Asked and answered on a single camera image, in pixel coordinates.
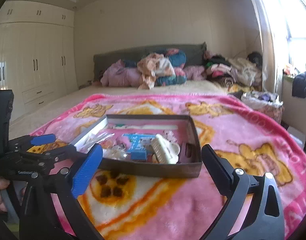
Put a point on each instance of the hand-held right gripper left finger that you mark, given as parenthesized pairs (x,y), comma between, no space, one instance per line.
(86,172)

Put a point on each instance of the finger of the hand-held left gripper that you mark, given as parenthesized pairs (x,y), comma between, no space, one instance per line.
(42,139)
(65,152)

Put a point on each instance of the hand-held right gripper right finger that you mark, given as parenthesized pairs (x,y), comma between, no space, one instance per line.
(218,170)

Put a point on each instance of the clear plastic bag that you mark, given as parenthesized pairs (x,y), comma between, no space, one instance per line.
(97,138)

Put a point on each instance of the small blue box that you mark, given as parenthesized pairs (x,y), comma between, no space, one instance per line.
(137,155)

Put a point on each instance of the white hair claw clip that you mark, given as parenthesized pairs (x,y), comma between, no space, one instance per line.
(165,150)

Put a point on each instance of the brown cardboard box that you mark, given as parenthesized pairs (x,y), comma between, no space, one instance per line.
(148,171)

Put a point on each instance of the bed with beige sheet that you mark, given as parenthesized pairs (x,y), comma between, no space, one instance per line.
(55,105)

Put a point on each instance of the pink printed blanket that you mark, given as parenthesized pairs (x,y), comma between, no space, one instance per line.
(168,205)

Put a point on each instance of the white wardrobe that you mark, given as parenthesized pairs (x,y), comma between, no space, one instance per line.
(42,55)

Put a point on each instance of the white and purple clothes bundle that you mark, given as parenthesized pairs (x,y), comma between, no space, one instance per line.
(263,100)

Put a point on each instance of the pink pajama garment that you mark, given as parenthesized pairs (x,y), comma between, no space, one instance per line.
(122,76)

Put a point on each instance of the pile of clothes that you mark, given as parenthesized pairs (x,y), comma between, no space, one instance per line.
(238,72)

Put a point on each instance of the pink fuzzy garment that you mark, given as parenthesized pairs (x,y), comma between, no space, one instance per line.
(194,72)

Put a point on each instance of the peach patterned garment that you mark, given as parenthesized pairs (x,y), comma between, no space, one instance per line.
(148,67)

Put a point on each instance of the teal floral quilt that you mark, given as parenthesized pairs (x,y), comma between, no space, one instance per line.
(178,57)

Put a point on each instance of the pile of folded bedding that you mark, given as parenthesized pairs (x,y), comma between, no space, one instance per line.
(132,52)

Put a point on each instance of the dark jacket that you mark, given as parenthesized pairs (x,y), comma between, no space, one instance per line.
(303,82)

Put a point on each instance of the cream curtain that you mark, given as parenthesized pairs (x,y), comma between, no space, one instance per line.
(268,42)

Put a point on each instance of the window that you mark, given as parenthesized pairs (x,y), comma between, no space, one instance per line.
(300,17)

